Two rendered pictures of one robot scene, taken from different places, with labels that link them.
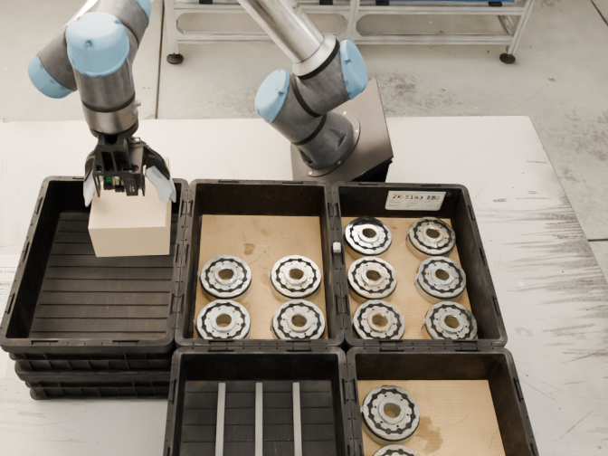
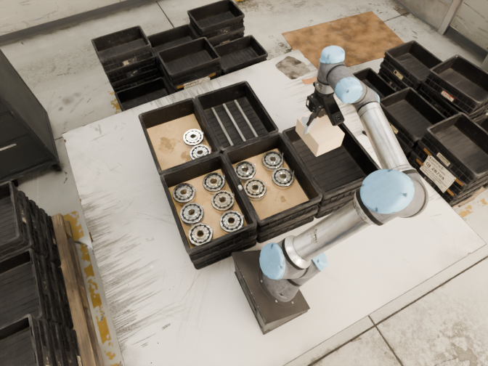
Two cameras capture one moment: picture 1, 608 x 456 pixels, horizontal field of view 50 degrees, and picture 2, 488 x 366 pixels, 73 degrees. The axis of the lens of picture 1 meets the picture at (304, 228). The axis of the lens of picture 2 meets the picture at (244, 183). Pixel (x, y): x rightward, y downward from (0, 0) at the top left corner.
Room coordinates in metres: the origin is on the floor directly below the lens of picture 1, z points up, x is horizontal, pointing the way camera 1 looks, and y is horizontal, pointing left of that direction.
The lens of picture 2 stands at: (1.51, -0.23, 2.13)
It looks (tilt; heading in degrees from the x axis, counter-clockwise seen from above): 58 degrees down; 166
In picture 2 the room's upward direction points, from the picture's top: 3 degrees counter-clockwise
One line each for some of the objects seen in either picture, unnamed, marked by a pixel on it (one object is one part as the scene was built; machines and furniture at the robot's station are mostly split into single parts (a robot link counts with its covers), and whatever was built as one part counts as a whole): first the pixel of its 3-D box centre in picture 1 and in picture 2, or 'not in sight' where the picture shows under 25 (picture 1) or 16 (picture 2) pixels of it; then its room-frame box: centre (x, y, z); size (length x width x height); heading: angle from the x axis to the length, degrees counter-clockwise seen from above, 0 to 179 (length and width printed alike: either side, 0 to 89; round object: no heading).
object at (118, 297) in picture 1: (108, 271); (327, 158); (0.72, 0.38, 0.87); 0.40 x 0.30 x 0.11; 7
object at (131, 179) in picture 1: (118, 152); (321, 99); (0.69, 0.29, 1.24); 0.09 x 0.08 x 0.12; 10
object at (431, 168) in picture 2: not in sight; (436, 173); (0.73, 1.19, 0.41); 0.31 x 0.02 x 0.16; 10
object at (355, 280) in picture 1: (372, 277); (222, 200); (0.79, -0.15, 0.86); 0.10 x 0.10 x 0.01
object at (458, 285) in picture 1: (441, 276); (192, 213); (0.81, -0.29, 0.86); 0.10 x 0.10 x 0.01
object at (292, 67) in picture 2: not in sight; (292, 66); (-0.14, 0.54, 0.71); 0.22 x 0.19 x 0.01; 11
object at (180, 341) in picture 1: (260, 258); (270, 175); (0.76, 0.08, 0.92); 0.40 x 0.30 x 0.02; 7
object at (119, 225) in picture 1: (133, 205); (319, 131); (0.72, 0.30, 1.08); 0.16 x 0.12 x 0.07; 10
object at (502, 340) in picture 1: (411, 260); (206, 199); (0.80, -0.22, 0.92); 0.40 x 0.30 x 0.02; 7
